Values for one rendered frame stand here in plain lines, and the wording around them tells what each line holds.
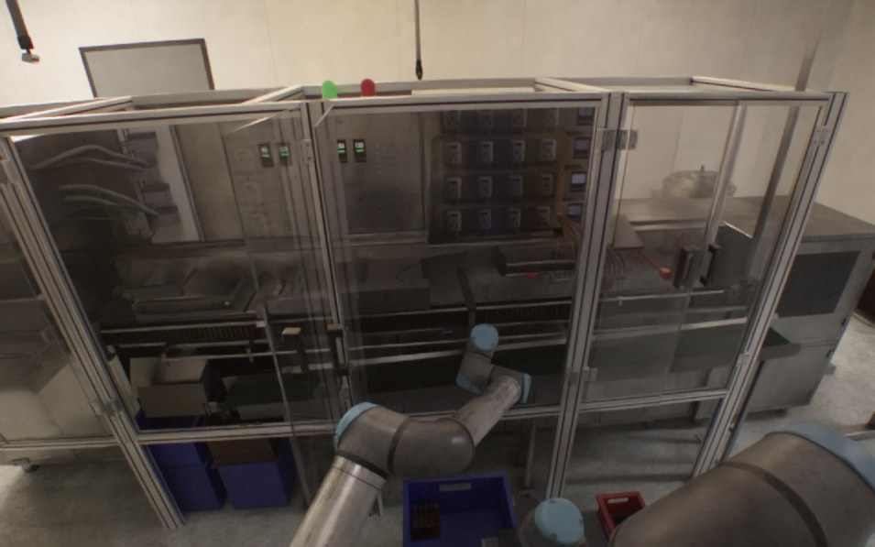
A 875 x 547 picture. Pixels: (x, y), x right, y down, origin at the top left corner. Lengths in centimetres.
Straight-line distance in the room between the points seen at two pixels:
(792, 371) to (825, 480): 244
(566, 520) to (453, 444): 27
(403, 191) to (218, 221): 81
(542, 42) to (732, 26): 196
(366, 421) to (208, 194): 139
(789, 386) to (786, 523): 256
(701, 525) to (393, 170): 167
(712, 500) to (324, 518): 67
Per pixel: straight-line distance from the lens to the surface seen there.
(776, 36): 600
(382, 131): 186
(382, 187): 191
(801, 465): 53
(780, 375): 292
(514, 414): 187
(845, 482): 54
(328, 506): 93
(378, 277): 180
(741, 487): 48
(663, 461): 267
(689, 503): 48
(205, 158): 204
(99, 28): 531
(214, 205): 209
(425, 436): 91
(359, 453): 93
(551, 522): 100
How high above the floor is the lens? 189
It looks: 27 degrees down
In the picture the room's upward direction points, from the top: 2 degrees counter-clockwise
